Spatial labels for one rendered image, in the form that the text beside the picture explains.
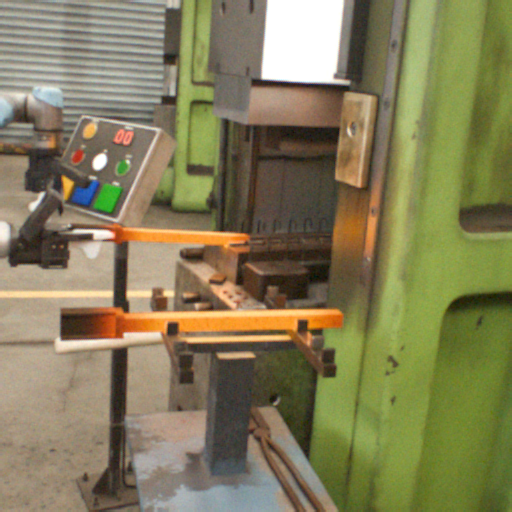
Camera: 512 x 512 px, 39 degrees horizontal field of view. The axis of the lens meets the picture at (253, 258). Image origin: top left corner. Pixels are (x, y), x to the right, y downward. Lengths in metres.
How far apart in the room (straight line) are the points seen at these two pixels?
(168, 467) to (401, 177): 0.64
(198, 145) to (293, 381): 5.12
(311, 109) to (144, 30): 8.04
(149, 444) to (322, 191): 0.92
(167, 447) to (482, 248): 0.68
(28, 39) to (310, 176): 7.81
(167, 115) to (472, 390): 5.45
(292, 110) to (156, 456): 0.77
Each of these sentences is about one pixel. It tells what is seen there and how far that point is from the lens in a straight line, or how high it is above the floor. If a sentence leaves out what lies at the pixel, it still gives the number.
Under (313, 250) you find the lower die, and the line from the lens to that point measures 1.69.
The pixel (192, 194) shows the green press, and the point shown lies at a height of 0.17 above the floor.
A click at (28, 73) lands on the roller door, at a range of 9.58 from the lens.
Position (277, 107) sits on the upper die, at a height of 1.31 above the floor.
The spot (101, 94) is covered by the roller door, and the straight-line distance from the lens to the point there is 9.59.
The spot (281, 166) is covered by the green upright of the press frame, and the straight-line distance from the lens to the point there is 1.91.
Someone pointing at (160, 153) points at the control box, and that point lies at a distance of 2.03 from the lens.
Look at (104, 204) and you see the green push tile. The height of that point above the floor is 0.99.
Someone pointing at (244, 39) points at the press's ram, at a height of 1.44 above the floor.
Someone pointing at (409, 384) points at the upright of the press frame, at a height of 0.84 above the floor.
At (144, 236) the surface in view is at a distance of 1.59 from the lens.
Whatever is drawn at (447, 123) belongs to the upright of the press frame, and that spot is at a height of 1.32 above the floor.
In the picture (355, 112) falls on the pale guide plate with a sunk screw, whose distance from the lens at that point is 1.42.
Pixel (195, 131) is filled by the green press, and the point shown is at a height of 0.73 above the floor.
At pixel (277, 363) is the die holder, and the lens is 1.57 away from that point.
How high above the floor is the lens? 1.41
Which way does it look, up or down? 15 degrees down
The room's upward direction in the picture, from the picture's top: 5 degrees clockwise
